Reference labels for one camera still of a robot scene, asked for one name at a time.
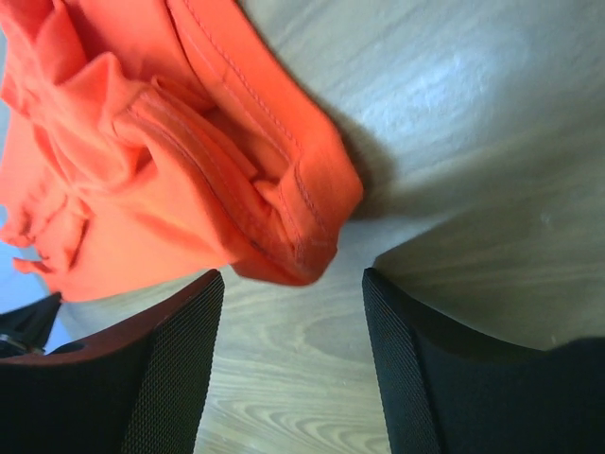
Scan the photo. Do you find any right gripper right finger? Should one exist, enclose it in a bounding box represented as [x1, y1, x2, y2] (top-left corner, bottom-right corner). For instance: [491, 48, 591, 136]
[362, 268, 604, 453]

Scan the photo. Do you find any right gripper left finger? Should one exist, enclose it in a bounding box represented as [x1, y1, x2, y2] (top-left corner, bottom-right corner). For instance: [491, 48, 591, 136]
[1, 271, 224, 453]

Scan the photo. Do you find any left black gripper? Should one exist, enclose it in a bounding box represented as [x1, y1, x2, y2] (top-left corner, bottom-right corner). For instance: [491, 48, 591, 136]
[1, 292, 61, 356]

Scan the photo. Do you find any orange t-shirt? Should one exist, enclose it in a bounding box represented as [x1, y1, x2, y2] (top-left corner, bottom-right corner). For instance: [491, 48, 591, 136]
[1, 1, 363, 302]

